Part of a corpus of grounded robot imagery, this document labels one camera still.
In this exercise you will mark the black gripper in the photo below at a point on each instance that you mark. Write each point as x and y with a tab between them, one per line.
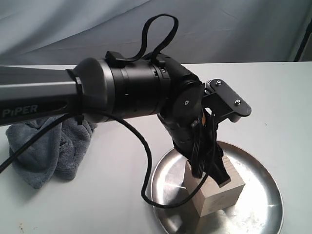
195	139

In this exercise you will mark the light wooden cube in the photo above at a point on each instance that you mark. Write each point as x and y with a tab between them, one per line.
211	198

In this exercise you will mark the blue-grey terry towel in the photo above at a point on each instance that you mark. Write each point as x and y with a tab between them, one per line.
58	153

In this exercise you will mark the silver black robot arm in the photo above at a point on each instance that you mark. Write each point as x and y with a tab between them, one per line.
31	99

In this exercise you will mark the round stainless steel plate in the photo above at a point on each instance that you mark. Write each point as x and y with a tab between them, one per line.
250	204

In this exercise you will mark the black stand pole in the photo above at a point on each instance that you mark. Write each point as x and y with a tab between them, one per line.
303	49

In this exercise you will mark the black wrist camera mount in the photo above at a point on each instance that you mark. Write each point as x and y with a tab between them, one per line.
224	102

